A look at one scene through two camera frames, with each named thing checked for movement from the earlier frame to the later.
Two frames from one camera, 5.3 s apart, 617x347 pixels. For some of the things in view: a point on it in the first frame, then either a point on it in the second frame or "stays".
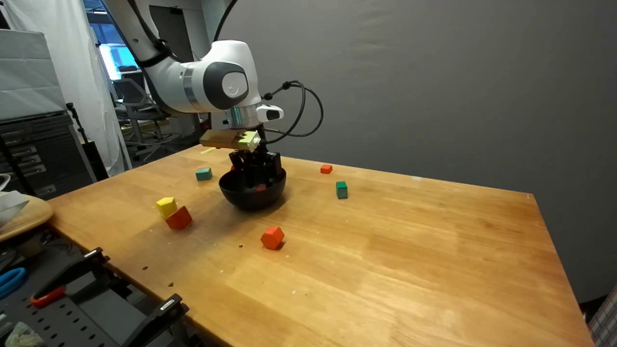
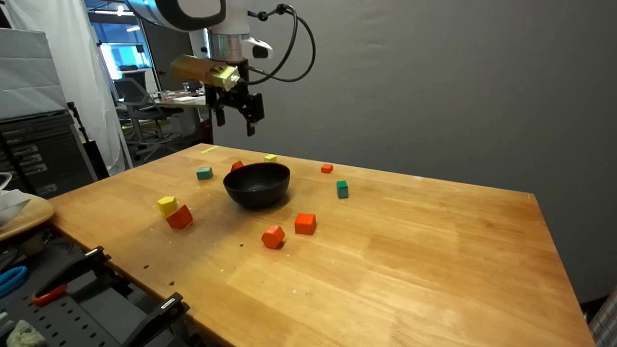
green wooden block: x=341 y=189 stays
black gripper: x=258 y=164 to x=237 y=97
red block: x=179 y=218 stays
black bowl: x=250 y=199 stays
